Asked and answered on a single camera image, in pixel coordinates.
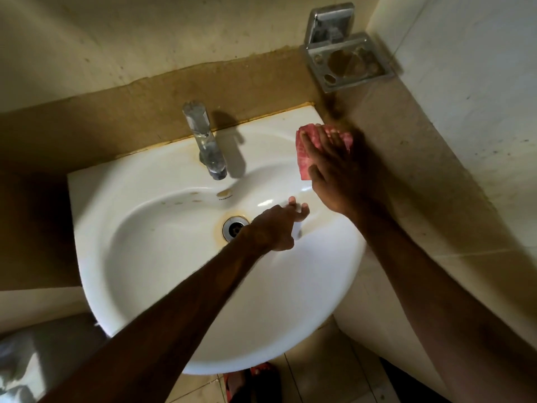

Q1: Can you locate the person's right hand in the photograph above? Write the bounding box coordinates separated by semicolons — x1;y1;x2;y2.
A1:
299;124;391;223

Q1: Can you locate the person's left hand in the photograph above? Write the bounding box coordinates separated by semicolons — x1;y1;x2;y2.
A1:
243;196;310;253

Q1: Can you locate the red checkered cloth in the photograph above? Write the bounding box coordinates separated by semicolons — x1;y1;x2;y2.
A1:
295;124;353;181

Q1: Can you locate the white wash basin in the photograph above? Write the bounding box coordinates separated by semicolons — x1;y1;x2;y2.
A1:
67;104;368;376

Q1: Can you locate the person's left forearm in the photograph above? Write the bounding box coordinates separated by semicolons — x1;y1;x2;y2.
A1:
40;235;269;403

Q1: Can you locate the person's right forearm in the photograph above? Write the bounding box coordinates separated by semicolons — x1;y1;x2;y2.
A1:
356;205;537;403

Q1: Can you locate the metal sink drain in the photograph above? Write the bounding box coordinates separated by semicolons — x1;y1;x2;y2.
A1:
222;215;251;243

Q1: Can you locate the chrome faucet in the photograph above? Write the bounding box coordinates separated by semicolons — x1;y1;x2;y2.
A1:
182;100;229;181

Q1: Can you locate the person's right red sandal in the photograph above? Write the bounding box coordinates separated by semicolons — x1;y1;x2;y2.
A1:
249;361;282;403

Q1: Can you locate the person's red sandal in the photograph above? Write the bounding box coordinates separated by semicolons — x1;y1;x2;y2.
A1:
249;361;282;403
222;370;248;403

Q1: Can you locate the person's left red sandal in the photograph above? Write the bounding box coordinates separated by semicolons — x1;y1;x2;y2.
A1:
222;370;248;403

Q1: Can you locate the white toilet bowl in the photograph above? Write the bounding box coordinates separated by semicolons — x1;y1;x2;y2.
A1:
0;312;106;403

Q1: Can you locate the chrome wall soap holder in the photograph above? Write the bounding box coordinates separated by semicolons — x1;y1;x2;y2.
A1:
298;2;396;93

